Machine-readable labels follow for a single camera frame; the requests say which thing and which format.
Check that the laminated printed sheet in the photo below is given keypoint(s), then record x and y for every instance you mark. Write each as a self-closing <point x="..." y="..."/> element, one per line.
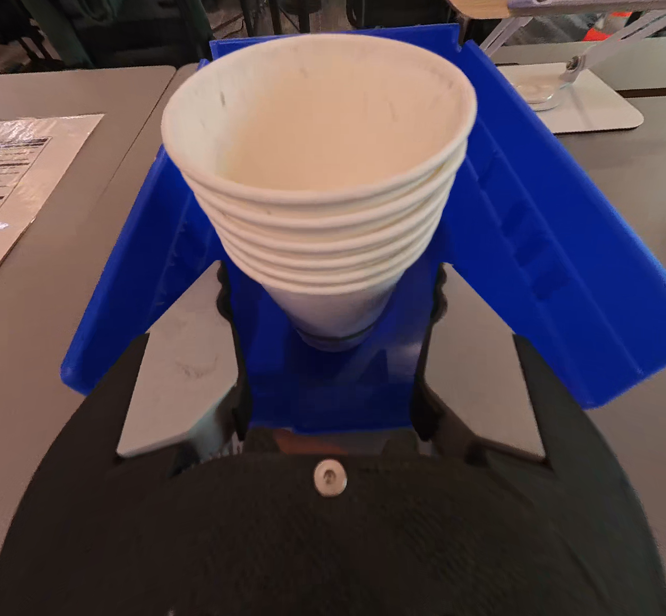
<point x="36" y="169"/>

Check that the paper cup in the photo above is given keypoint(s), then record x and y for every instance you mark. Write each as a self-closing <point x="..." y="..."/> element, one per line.
<point x="322" y="122"/>

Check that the wooden board document stand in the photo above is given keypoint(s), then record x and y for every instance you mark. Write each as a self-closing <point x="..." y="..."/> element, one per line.
<point x="588" y="106"/>

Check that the blue plastic bin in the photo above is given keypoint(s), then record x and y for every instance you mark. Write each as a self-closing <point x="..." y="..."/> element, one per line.
<point x="520" y="241"/>

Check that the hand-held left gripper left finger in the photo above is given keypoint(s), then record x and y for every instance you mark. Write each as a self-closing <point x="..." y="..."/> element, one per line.
<point x="177" y="366"/>

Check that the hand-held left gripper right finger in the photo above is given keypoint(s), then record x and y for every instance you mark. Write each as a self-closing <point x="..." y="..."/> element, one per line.
<point x="484" y="377"/>

